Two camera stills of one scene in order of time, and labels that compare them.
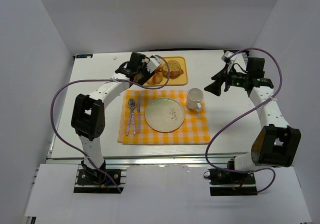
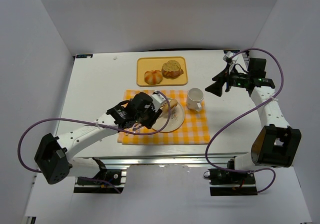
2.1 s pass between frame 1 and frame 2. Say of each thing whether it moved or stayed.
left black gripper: moved
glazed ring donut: moved
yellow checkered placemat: stayed
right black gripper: stayed
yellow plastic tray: stayed
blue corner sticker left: stayed
